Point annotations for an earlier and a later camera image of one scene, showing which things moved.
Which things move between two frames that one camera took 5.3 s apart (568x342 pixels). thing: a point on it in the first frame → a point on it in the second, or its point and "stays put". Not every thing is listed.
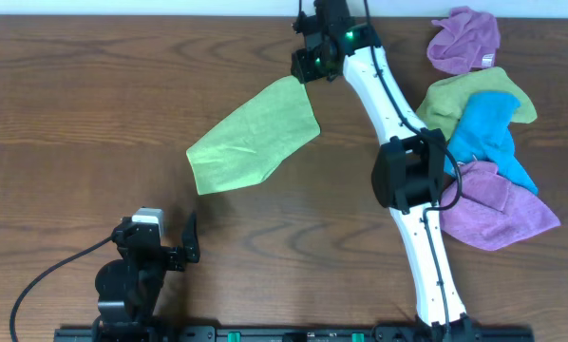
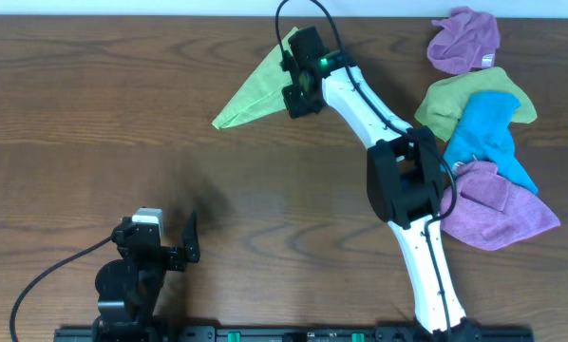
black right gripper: x=306 y=71 → x=294 y=107
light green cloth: x=243 y=146 → x=262 y=93
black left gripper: x=178 y=256 stays put
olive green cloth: x=445 y=100 stays put
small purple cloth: x=466 y=40 stays put
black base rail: x=292 y=334 stays put
